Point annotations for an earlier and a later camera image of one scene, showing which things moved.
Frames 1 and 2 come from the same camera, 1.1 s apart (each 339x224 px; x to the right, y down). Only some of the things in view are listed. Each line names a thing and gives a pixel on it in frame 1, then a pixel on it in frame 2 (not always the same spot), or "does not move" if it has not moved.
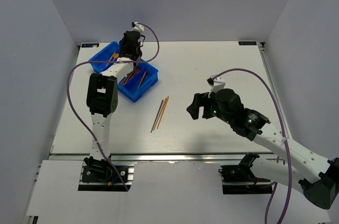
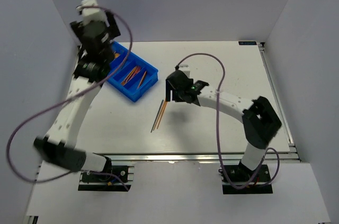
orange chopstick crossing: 159,114 does not move
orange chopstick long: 162,114 does not move
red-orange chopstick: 143,78 does not move
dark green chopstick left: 157,115 does not move
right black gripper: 198,101 -> 168,89
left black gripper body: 123,44 -> 78,30
